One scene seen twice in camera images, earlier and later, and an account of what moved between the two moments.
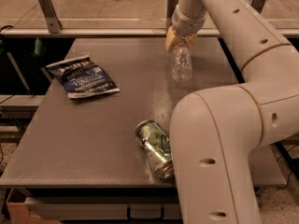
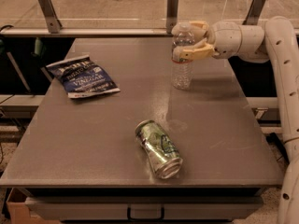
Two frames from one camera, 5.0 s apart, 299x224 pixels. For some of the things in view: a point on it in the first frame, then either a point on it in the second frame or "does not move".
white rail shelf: [108, 32] does not move
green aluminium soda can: [158, 147] does not move
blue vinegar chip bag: [79, 77] does not move
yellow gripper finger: [171, 40] -> [200, 49]
